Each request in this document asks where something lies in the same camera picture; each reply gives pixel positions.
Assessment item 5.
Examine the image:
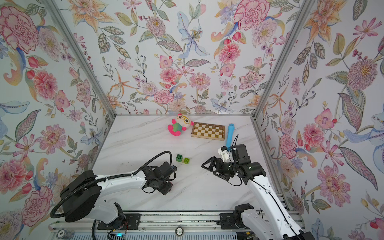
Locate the dark green lego cube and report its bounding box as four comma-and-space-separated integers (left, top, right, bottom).
176, 154, 184, 163

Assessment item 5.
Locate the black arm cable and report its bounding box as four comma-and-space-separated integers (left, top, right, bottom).
49, 150, 178, 240
221, 133, 304, 240

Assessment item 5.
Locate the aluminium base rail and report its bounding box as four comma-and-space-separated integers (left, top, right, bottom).
48, 211, 257, 240

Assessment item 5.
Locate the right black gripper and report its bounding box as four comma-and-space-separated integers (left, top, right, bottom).
203, 157, 241, 179

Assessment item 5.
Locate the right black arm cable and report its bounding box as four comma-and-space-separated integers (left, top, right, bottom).
221, 133, 304, 240

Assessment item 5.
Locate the blue cylindrical stick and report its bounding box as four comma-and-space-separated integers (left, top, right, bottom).
226, 124, 235, 151

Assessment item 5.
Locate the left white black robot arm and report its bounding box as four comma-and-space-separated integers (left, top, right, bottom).
50, 162, 177, 229

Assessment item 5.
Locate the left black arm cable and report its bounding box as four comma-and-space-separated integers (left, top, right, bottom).
49, 150, 178, 240

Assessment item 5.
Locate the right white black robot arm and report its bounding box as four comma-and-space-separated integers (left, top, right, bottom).
202, 145, 314, 240

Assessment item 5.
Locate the pink green plush toy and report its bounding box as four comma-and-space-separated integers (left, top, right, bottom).
168, 114, 194, 137

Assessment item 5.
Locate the wooden chessboard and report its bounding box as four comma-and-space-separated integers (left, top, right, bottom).
191, 122, 226, 141

